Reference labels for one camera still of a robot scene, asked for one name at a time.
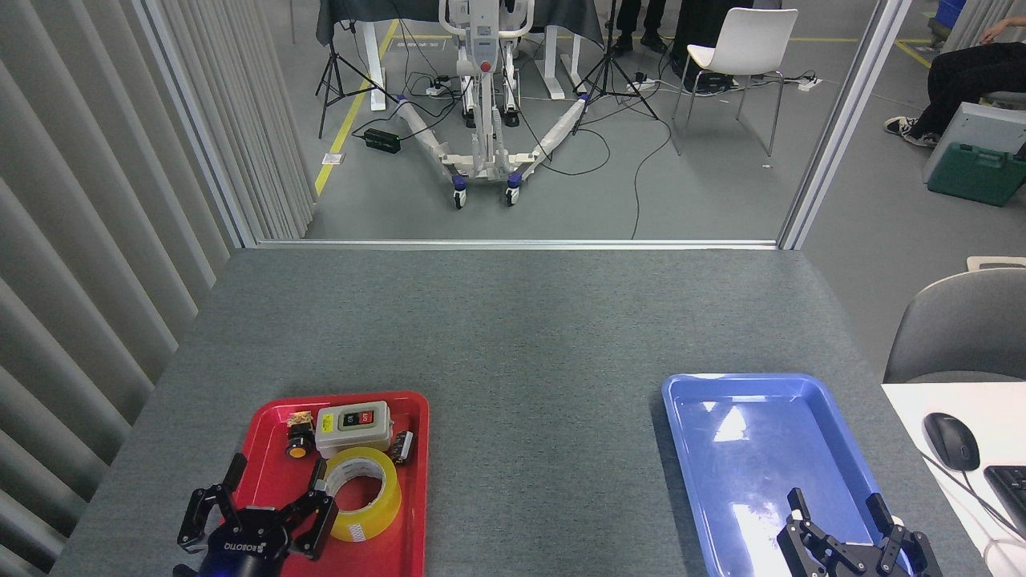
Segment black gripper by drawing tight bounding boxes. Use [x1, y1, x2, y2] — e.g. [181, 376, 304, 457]
[776, 487, 943, 577]
[172, 453, 339, 577]

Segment yellow tape roll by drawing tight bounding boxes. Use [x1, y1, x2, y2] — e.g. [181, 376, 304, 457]
[321, 446, 402, 543]

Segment black orange push button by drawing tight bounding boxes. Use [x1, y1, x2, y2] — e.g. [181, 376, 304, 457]
[285, 422, 316, 461]

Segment white desk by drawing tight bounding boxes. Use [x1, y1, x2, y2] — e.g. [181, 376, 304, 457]
[882, 382, 1026, 577]

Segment red plastic tray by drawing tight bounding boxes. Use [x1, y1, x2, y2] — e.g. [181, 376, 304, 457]
[204, 390, 431, 577]

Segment blue plastic tray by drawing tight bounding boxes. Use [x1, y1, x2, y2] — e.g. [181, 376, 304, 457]
[661, 373, 916, 577]

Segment black computer mouse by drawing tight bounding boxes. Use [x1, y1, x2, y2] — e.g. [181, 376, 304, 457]
[923, 413, 981, 472]

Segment black keyboard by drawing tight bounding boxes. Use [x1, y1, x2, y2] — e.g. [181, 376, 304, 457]
[984, 466, 1026, 536]

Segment grey chair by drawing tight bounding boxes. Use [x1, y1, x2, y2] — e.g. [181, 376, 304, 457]
[883, 268, 1026, 384]

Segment grey vertical blinds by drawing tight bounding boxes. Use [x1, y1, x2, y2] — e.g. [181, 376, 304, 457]
[0, 0, 317, 577]

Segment green case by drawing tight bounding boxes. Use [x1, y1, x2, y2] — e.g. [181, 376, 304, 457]
[927, 143, 1026, 208]

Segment grey flat box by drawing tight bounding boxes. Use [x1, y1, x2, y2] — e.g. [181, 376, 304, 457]
[922, 102, 1026, 184]

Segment black tripod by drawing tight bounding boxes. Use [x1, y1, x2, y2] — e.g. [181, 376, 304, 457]
[571, 0, 660, 135]
[315, 20, 399, 139]

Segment white table leg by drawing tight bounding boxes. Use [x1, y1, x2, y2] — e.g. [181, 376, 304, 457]
[542, 24, 590, 101]
[357, 20, 388, 111]

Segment white wheeled stand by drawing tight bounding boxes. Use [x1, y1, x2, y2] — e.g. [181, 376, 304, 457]
[397, 0, 590, 209]

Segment seated person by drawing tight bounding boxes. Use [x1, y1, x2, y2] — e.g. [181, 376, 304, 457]
[884, 14, 1026, 148]

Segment white chair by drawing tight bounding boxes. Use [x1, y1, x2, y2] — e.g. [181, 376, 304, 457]
[672, 8, 799, 158]

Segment blue bin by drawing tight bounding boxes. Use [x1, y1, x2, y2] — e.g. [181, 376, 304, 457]
[930, 0, 967, 45]

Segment standing person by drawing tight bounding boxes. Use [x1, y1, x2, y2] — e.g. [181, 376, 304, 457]
[609, 0, 670, 57]

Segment grey on-off switch box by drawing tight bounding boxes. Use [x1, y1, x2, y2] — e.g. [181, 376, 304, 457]
[314, 401, 394, 459]

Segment black mouse cable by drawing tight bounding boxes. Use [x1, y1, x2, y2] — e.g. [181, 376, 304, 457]
[922, 453, 1026, 534]

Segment silver rail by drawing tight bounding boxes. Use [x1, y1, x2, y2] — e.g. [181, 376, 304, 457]
[255, 238, 780, 251]

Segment silver post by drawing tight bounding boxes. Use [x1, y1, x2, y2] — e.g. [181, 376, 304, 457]
[776, 0, 915, 251]
[132, 0, 257, 249]

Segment long black floor cable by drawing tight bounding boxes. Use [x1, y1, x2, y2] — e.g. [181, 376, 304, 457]
[631, 112, 673, 240]

